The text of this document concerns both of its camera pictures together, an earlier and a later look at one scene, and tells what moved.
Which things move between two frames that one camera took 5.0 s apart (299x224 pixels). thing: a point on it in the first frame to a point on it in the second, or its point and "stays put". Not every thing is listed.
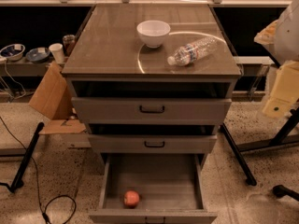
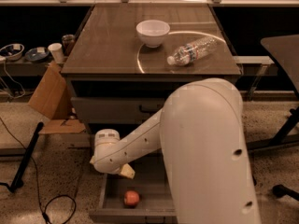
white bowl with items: x=13 y=51 stays put
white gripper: x=288 y=36 to x=109 y=164
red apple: x=131 y=199 stays put
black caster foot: x=279 y=190 stays put
